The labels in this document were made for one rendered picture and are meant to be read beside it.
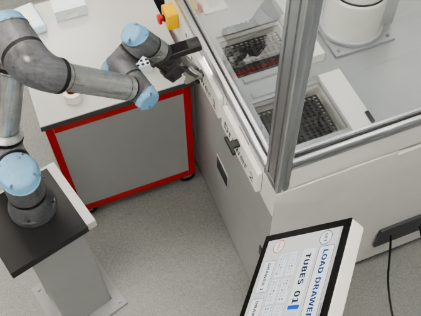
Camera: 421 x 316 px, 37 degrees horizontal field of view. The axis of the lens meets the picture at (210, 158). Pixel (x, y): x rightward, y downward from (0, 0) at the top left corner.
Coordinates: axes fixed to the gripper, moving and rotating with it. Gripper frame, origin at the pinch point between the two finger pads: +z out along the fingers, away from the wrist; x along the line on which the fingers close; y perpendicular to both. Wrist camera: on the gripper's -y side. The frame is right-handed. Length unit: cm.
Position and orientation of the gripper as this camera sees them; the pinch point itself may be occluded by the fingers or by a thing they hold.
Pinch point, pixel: (200, 72)
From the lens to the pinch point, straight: 214.7
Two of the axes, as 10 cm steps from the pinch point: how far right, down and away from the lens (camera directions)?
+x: 3.7, 7.8, -5.1
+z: 5.4, 2.7, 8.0
